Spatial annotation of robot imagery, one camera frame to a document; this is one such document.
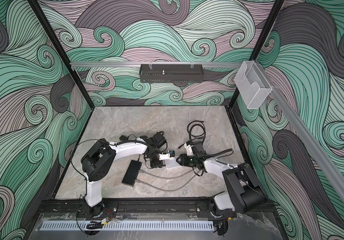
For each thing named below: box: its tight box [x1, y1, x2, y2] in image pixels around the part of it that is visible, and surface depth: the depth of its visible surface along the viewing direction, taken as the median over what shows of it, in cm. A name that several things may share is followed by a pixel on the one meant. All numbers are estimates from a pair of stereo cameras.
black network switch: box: [121, 160, 143, 187], surface depth 87 cm
